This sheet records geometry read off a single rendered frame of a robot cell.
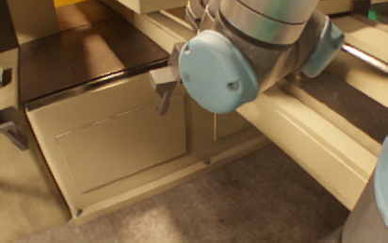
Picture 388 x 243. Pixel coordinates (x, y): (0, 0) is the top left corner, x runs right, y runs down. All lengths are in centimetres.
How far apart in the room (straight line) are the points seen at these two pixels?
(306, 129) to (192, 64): 40
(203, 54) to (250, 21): 5
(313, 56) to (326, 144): 27
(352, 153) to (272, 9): 41
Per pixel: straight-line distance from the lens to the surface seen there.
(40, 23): 154
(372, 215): 25
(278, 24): 23
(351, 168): 58
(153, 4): 76
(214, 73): 25
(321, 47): 36
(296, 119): 63
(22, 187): 121
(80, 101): 102
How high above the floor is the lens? 107
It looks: 36 degrees down
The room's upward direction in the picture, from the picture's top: 2 degrees counter-clockwise
